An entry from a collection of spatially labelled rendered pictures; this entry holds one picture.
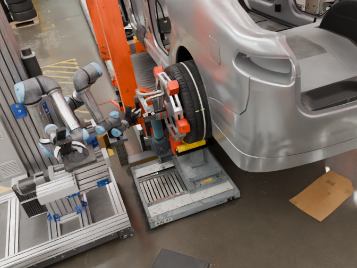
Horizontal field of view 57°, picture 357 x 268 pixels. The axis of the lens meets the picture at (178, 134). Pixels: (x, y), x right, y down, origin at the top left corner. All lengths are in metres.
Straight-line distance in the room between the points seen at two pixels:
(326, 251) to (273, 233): 0.39
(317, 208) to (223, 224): 0.79
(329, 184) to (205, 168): 1.09
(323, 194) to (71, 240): 2.09
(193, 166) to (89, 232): 1.05
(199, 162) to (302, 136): 1.34
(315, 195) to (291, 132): 1.30
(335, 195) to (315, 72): 1.05
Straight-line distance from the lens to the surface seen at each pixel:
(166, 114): 2.65
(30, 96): 2.15
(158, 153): 3.19
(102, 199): 2.99
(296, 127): 1.87
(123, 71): 2.96
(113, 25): 2.84
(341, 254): 2.77
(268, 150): 1.97
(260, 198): 3.04
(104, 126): 2.50
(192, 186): 2.97
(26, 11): 10.76
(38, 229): 3.00
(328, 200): 3.09
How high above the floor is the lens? 2.18
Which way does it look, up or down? 34 degrees down
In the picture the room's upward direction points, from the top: 9 degrees counter-clockwise
